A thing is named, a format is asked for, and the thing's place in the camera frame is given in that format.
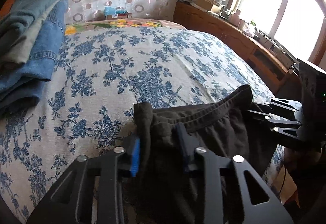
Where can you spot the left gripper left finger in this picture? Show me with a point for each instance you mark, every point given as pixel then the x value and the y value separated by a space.
pixel 70 199

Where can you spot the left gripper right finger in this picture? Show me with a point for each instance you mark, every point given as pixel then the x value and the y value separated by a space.
pixel 229 190

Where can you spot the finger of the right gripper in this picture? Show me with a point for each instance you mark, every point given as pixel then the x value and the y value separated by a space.
pixel 282 107
pixel 287 128

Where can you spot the black pants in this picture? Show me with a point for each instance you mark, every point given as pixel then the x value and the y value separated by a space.
pixel 162 191

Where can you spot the long wooden cabinet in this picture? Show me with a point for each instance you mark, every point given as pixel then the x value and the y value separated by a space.
pixel 276 76

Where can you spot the blue floral bed sheet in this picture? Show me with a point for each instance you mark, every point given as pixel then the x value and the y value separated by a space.
pixel 87 106

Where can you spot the pink bottle on cabinet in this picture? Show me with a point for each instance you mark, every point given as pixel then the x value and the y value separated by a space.
pixel 236 20

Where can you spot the cardboard box on cabinet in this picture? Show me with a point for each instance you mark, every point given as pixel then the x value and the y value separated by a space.
pixel 208 6

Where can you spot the blue denim jeans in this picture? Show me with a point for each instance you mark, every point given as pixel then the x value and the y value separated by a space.
pixel 22 88

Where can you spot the colourful floral blanket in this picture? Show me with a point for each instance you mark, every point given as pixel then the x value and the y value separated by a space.
pixel 120 23

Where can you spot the light teal folded jeans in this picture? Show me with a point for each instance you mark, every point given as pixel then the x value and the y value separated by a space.
pixel 20 27

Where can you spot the blue tissue pack box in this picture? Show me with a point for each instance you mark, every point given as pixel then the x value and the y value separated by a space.
pixel 111 13

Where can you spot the window with wooden frame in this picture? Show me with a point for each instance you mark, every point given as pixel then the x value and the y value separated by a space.
pixel 298 25

